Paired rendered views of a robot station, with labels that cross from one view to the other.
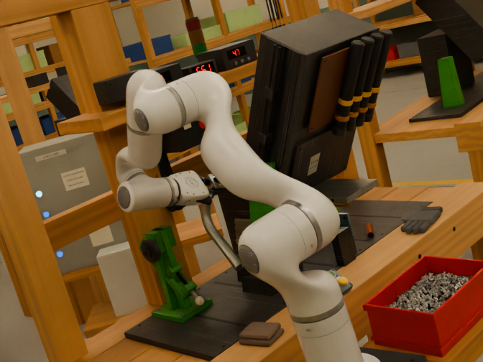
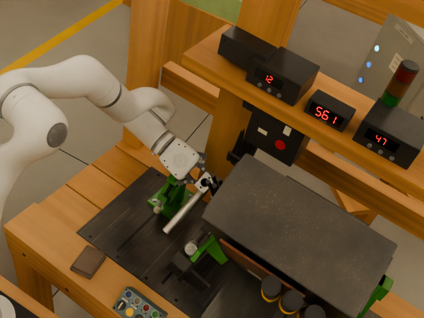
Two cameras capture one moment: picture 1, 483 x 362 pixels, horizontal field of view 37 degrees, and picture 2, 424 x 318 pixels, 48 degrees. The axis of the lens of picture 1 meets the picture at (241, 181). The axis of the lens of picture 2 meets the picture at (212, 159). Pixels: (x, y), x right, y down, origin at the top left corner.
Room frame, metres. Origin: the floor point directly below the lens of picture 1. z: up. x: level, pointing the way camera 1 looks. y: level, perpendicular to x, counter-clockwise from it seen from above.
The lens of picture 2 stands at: (1.67, -0.79, 2.36)
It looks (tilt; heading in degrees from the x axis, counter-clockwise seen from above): 46 degrees down; 64
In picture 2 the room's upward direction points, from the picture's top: 15 degrees clockwise
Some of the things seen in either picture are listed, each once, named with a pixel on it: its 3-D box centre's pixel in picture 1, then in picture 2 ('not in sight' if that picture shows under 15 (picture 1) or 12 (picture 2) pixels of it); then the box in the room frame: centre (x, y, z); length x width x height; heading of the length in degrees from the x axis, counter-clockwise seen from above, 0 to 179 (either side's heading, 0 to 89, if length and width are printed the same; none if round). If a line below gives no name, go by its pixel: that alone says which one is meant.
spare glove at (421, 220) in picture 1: (420, 220); not in sight; (2.26, -0.54, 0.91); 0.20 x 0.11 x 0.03; 141
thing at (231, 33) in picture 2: (121, 87); (247, 50); (2.21, 0.27, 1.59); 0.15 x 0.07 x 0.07; 131
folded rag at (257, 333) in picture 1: (260, 333); (88, 261); (1.75, 0.06, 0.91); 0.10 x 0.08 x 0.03; 52
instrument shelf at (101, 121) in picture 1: (190, 87); (332, 112); (2.43, 0.08, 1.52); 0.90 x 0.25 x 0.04; 131
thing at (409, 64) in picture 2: (192, 24); (406, 72); (2.54, 0.02, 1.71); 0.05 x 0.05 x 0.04
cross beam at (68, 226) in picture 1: (192, 168); (313, 159); (2.51, 0.15, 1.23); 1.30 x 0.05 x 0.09; 131
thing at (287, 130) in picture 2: (183, 123); (281, 126); (2.32, 0.13, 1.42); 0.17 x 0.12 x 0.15; 131
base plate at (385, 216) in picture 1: (292, 263); (237, 282); (2.24, -0.09, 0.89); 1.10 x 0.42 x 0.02; 131
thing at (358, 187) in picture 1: (314, 192); (259, 284); (2.21, -0.21, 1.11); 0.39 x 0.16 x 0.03; 41
